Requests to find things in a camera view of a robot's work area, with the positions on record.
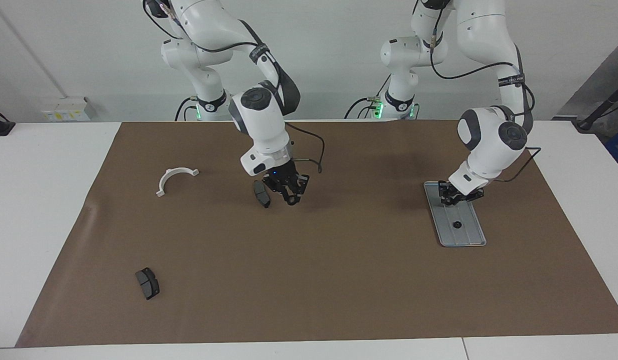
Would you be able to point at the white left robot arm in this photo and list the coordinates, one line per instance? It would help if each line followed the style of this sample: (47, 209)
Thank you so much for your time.
(489, 145)

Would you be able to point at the silver metal tray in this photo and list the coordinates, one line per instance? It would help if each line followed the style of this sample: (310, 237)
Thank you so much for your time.
(469, 235)

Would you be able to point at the black stand base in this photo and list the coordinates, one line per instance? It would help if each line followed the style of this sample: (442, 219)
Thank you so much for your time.
(591, 120)

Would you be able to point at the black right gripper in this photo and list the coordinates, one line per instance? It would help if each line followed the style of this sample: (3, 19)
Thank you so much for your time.
(281, 180)

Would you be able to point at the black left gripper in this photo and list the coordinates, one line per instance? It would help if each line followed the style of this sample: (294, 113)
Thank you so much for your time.
(461, 195)

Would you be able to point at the dark grey brake pad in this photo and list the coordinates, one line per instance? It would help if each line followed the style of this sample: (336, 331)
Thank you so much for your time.
(148, 284)
(259, 192)

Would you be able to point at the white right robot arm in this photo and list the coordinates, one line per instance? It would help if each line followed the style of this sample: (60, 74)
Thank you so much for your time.
(261, 120)

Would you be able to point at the white wall socket box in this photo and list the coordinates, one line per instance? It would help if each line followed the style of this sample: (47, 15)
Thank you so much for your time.
(66, 110)

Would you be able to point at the white semicircular plastic clamp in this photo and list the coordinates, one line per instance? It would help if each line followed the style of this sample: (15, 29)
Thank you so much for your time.
(165, 178)

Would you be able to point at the brown paper table mat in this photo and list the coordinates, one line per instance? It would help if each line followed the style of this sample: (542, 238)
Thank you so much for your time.
(314, 280)

